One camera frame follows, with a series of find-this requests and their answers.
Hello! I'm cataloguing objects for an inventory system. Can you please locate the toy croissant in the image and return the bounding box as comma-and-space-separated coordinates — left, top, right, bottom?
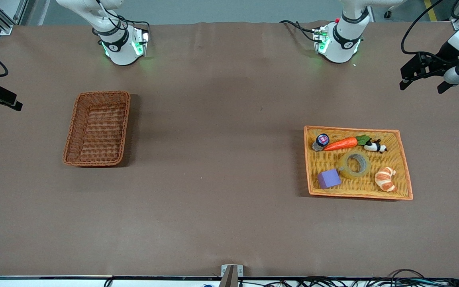
375, 167, 396, 193

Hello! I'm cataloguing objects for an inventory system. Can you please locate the black cable bundle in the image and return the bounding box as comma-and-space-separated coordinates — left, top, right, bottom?
239, 269, 459, 287

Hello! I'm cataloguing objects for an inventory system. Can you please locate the purple foam cube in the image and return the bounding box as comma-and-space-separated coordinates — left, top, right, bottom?
317, 169, 342, 190

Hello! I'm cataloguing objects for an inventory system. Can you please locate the orange yellow wicker basket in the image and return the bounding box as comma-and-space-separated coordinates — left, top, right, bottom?
304, 126, 414, 201

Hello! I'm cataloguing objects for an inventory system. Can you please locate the black right base cable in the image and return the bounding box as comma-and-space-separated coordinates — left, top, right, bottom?
118, 12, 150, 32

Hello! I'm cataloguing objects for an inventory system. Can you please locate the grey metal bracket plate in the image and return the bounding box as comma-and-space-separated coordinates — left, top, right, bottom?
221, 265, 243, 278

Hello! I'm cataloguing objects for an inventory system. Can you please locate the orange toy carrot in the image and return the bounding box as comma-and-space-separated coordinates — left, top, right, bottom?
324, 135, 372, 151

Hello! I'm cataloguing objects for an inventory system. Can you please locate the black white panda toy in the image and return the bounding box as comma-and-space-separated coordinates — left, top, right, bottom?
363, 139, 388, 154

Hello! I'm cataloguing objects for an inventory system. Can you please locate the dark brown wicker basket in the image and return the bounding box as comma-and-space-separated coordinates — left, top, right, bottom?
62, 91, 131, 167

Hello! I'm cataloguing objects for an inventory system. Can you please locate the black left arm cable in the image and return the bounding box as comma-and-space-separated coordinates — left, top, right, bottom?
400, 0, 459, 64

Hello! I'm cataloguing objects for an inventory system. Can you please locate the brown table cloth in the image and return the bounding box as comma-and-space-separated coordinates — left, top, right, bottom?
0, 21, 459, 278

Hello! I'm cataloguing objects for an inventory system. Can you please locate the black base cable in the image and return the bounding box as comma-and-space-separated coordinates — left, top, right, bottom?
280, 20, 320, 43
118, 12, 150, 32

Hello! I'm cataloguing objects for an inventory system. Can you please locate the clear yellowish tape roll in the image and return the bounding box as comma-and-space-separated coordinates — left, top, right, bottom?
338, 151, 372, 179

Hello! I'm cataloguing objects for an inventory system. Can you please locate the small bottle purple cap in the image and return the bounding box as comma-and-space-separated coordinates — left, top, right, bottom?
312, 134, 330, 152

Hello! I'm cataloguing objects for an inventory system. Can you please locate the dark metal post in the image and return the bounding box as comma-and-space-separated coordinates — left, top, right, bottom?
218, 266, 239, 287

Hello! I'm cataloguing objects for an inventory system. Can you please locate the black left base cable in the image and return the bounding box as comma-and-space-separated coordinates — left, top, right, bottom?
280, 20, 320, 43

